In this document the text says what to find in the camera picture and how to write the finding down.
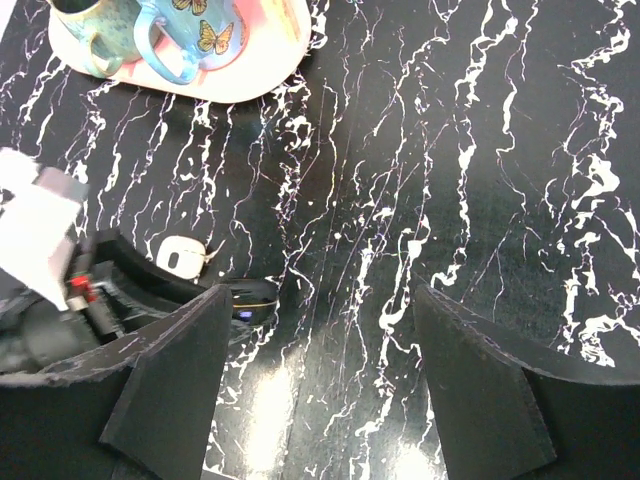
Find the green ceramic mug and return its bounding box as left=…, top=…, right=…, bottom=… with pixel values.
left=48, top=0, right=141, bottom=78

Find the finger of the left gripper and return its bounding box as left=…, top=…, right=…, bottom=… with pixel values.
left=92, top=239, right=205, bottom=320

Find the beige earbud charging case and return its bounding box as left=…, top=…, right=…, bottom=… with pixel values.
left=155, top=235, right=225, bottom=280

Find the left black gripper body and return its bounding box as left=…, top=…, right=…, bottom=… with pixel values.
left=1, top=239, right=126, bottom=373

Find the black earbud charging case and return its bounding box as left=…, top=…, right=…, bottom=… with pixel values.
left=223, top=278, right=279, bottom=327

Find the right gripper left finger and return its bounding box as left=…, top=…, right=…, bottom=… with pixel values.
left=1, top=286, right=232, bottom=479

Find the blue butterfly mug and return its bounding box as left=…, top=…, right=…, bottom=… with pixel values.
left=134, top=0, right=249, bottom=85

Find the pink three-tier wooden shelf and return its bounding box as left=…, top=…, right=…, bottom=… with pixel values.
left=49, top=1, right=311, bottom=104

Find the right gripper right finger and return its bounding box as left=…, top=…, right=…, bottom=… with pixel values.
left=413, top=284, right=639, bottom=479

